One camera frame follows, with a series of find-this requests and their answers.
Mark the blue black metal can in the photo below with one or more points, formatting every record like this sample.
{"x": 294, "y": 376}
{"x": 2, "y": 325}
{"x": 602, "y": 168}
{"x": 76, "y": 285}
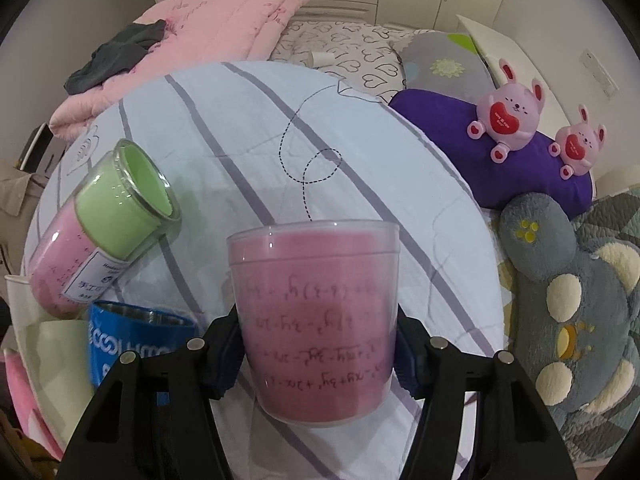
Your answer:
{"x": 115, "y": 328}

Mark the beige jacket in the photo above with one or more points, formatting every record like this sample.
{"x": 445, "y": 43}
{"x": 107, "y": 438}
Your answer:
{"x": 19, "y": 196}

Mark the heart pattern bedsheet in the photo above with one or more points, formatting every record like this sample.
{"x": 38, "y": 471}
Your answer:
{"x": 363, "y": 56}

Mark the white paper cup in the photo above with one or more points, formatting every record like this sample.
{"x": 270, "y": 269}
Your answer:
{"x": 23, "y": 307}

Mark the pink green glass cup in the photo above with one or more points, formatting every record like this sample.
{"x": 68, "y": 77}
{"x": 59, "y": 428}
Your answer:
{"x": 116, "y": 212}

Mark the pale green cup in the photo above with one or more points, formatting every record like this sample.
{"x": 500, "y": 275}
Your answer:
{"x": 56, "y": 357}

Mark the purple plush pillow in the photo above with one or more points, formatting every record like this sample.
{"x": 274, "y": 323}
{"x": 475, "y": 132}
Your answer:
{"x": 444, "y": 120}

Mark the small pink bunny toy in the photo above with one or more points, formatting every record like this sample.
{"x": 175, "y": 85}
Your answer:
{"x": 578, "y": 146}

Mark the grey flower pillow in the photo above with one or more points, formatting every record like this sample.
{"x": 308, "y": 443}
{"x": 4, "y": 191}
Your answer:
{"x": 447, "y": 63}

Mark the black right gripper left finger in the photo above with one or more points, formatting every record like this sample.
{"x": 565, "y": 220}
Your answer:
{"x": 151, "y": 417}

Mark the grey dinosaur plush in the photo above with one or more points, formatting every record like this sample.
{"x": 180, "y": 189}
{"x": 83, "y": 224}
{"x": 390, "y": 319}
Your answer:
{"x": 575, "y": 304}

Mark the dark grey garment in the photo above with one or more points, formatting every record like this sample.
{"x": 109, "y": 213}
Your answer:
{"x": 118, "y": 55}

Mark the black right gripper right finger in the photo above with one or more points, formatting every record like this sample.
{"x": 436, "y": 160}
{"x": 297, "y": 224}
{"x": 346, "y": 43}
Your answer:
{"x": 515, "y": 436}

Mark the large pink bunny toy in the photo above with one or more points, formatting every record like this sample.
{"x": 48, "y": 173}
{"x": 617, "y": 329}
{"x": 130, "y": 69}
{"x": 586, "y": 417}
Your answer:
{"x": 510, "y": 115}

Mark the pink quilt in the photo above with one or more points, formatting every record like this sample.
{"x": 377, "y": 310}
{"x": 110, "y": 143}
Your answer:
{"x": 197, "y": 32}

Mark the pink clear plastic cup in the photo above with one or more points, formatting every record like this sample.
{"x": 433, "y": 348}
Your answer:
{"x": 317, "y": 304}

